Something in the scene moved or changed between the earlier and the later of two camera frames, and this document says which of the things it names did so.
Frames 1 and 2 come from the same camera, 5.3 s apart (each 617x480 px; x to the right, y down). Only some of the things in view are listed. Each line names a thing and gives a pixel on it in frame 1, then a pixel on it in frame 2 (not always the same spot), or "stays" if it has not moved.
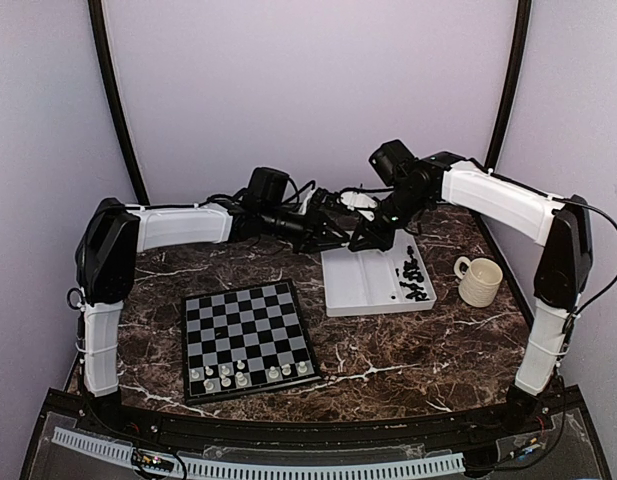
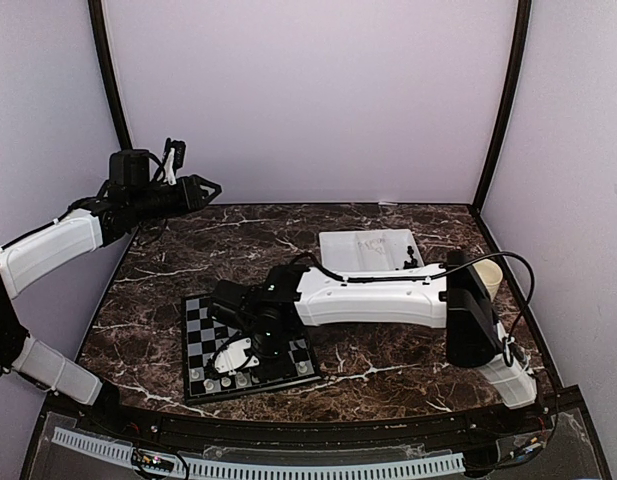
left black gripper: (316, 234) → (190, 198)
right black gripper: (373, 239) → (282, 367)
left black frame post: (97, 17) stays
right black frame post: (510, 86) stays
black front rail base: (558, 442) stays
